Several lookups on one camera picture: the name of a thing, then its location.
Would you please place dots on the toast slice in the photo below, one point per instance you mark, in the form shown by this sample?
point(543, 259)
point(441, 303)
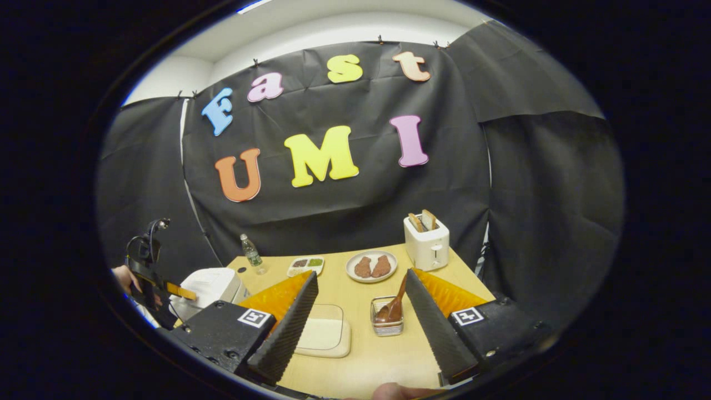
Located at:
point(416, 222)
point(429, 219)

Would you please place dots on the brown wooden spoon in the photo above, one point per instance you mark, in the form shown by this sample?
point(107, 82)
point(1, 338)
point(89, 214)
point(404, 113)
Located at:
point(391, 311)

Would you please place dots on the brown meat piece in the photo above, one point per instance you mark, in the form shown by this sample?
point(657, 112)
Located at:
point(381, 266)
point(362, 268)

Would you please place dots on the black backdrop cloth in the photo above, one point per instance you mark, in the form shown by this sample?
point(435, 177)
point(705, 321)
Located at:
point(344, 211)

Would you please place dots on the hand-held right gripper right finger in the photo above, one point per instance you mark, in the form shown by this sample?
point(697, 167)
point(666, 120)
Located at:
point(433, 328)

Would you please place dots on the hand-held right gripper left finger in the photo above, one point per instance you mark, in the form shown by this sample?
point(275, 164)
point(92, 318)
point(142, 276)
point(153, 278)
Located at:
point(289, 328)

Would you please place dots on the clear plastic water bottle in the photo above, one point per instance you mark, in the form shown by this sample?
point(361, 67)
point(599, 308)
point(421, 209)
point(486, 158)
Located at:
point(253, 256)

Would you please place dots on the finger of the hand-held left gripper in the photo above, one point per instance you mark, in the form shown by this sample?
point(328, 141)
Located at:
point(180, 291)

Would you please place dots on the white rice cooker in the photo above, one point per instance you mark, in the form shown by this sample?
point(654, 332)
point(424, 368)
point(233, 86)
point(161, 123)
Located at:
point(214, 283)

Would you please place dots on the clear container of rice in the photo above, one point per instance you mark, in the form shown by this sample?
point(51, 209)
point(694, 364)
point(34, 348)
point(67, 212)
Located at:
point(325, 333)

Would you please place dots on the white toaster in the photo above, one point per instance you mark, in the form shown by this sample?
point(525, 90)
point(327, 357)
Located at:
point(426, 250)

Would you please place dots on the white divided bean dish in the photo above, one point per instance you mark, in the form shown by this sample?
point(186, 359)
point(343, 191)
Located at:
point(305, 266)

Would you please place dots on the round white plate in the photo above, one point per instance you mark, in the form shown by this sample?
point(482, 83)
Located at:
point(371, 280)

